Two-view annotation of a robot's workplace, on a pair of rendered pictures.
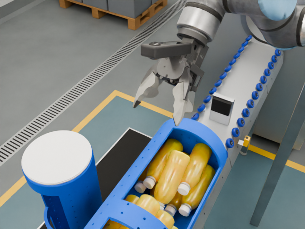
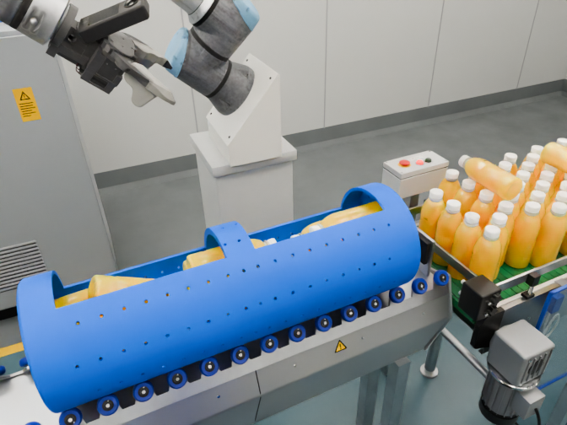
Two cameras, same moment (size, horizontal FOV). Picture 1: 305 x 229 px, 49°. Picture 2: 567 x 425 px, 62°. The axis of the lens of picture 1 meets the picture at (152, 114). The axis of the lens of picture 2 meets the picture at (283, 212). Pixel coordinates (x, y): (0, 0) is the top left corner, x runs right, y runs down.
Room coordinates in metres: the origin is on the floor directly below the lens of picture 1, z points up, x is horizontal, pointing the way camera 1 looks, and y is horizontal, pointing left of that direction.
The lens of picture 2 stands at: (1.11, 0.66, 1.84)
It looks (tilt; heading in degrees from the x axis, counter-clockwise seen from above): 33 degrees down; 216
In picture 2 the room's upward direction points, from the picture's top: 2 degrees counter-clockwise
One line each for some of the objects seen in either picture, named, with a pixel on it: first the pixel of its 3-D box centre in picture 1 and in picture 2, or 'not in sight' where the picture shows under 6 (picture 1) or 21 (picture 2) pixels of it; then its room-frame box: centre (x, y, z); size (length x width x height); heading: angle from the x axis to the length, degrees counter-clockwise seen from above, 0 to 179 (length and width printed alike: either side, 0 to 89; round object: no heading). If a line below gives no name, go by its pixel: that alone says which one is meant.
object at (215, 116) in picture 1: (220, 110); not in sight; (1.17, -0.32, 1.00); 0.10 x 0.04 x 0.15; 61
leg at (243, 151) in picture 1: (251, 125); not in sight; (1.74, -0.73, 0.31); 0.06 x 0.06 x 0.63; 61
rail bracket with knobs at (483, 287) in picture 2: not in sight; (477, 298); (0.07, 0.53, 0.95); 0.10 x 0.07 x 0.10; 61
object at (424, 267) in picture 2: not in sight; (418, 250); (0.01, 0.33, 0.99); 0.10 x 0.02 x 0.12; 61
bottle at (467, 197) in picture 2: not in sight; (462, 212); (-0.25, 0.38, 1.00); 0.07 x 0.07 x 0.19
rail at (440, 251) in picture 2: not in sight; (438, 250); (-0.06, 0.37, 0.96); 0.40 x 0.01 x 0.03; 61
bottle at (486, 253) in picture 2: not in sight; (483, 261); (-0.03, 0.51, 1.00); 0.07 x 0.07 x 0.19
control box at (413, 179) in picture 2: not in sight; (414, 174); (-0.31, 0.18, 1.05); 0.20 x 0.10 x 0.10; 151
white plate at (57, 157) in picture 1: (57, 155); not in sight; (0.87, 0.38, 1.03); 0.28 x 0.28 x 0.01
